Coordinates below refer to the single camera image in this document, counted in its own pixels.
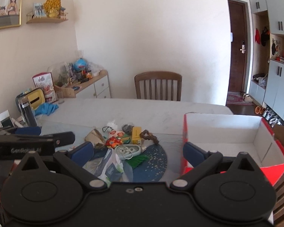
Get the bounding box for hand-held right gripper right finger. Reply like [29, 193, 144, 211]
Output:
[169, 142, 261, 191]

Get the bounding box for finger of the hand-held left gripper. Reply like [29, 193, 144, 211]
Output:
[39, 131, 76, 147]
[14, 126, 42, 136]

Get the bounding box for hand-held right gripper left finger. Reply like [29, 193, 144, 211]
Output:
[20, 141, 108, 191]

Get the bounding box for golden foil packet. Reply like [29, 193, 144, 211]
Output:
[85, 129, 107, 147]

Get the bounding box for dark blue pouch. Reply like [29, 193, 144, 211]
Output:
[83, 148, 134, 182]

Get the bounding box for red and white cardboard box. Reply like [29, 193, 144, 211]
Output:
[180, 113, 284, 188]

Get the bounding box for pale green geared device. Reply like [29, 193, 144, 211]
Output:
[115, 144, 143, 160]

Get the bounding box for small yellow box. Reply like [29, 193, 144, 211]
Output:
[132, 126, 143, 145]

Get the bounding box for white and black box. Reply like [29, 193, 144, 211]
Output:
[0, 110, 15, 127]

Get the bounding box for blue rubber gloves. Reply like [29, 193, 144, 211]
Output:
[34, 103, 59, 116]

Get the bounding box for orange toy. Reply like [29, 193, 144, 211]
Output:
[105, 136, 123, 148]

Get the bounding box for yellow tissue box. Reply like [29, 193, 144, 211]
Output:
[26, 87, 46, 110]

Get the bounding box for white crumpled wrapper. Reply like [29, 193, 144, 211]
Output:
[103, 120, 119, 133]

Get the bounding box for red and white snack bag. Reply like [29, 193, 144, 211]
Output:
[33, 72, 58, 103]

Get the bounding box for green fringed decoration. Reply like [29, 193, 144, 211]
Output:
[123, 154, 149, 170]

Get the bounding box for white sideboard cabinet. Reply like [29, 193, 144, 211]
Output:
[74, 70, 112, 99]

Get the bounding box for pile of small toys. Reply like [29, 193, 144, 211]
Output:
[71, 70, 93, 84]

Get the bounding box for patterned rug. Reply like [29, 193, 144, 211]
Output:
[226, 93, 251, 106]

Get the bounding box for crumpled clear plastic bag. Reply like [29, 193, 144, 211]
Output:
[47, 61, 73, 86]

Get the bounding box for blue globe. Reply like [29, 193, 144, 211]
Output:
[73, 58, 89, 72]

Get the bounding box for white plastic bag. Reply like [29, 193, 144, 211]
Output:
[87, 63, 102, 76]

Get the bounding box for wooden dining chair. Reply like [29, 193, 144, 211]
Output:
[134, 71, 183, 101]

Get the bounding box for silver shoes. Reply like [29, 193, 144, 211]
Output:
[263, 109, 282, 125]

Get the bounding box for grey bag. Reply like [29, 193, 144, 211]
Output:
[252, 73, 268, 88]

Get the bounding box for white hall cabinet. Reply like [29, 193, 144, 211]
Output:
[248, 0, 284, 133]

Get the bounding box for golden tree ornament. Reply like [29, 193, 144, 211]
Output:
[43, 0, 62, 18]

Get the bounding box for brown wooden door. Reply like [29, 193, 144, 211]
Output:
[228, 0, 249, 94]

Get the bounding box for black hanging bag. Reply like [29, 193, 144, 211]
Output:
[261, 26, 270, 47]

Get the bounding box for brown bead bracelet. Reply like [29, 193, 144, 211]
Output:
[140, 130, 159, 145]

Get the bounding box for wooden wall shelf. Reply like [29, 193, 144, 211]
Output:
[26, 12, 69, 24]

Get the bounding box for photo frame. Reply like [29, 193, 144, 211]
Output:
[33, 2, 47, 18]

